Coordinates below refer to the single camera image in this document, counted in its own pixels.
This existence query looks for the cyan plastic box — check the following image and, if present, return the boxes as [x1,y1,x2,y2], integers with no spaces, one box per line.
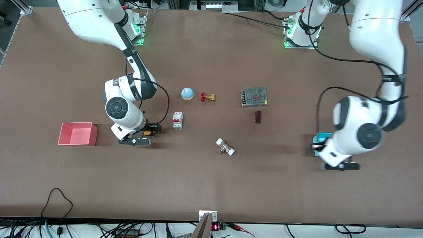
[312,132,333,157]

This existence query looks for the pink plastic box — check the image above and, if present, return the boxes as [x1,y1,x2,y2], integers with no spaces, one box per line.
[58,122,98,146]

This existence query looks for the metal fitting white ends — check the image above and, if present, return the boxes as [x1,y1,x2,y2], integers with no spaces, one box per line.
[215,138,236,156]

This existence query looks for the metal mesh power supply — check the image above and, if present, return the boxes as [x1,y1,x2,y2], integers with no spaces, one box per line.
[241,87,269,107]

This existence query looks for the white pole mounting plate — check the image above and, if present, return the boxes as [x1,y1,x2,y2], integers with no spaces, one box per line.
[199,210,217,222]

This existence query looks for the white device with sockets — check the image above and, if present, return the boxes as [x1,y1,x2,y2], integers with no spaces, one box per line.
[198,0,238,11]

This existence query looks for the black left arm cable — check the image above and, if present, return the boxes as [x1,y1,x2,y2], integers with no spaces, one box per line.
[306,0,409,146]

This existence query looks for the black coiled cable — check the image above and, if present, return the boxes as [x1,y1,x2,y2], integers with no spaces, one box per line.
[334,224,366,234]

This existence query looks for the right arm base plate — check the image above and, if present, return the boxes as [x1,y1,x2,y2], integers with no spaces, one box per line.
[131,10,146,46]

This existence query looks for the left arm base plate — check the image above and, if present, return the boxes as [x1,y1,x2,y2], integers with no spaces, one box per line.
[284,17,319,49]

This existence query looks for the grey camera pole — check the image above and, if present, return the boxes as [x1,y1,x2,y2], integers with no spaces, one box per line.
[191,213,212,238]

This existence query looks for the red clip cable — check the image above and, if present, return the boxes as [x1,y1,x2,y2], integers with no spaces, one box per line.
[228,223,256,238]

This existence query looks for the thin black looped cable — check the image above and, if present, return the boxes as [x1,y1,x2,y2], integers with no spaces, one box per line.
[40,188,74,236]

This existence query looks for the aluminium frame profile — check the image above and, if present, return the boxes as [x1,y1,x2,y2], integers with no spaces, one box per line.
[13,0,33,15]
[400,3,415,22]

